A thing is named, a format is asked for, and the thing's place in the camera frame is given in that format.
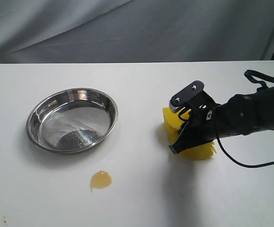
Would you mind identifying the black camera cable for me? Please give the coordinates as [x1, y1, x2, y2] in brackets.
[214, 111, 274, 168]

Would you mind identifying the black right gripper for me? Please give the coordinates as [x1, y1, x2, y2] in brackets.
[169, 104, 229, 154]

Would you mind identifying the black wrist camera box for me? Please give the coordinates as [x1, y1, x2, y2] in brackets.
[169, 80, 216, 113]

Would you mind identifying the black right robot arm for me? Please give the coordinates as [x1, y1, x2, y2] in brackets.
[169, 70, 274, 154]

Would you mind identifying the grey backdrop cloth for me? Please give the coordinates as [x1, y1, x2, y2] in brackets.
[0, 0, 274, 63]

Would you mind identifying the amber liquid spill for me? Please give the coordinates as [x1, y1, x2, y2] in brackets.
[89, 170, 112, 192]

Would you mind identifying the round stainless steel dish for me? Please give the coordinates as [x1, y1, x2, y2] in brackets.
[26, 88, 119, 154]

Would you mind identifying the yellow sponge block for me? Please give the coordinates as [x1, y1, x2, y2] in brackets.
[162, 107, 216, 160]

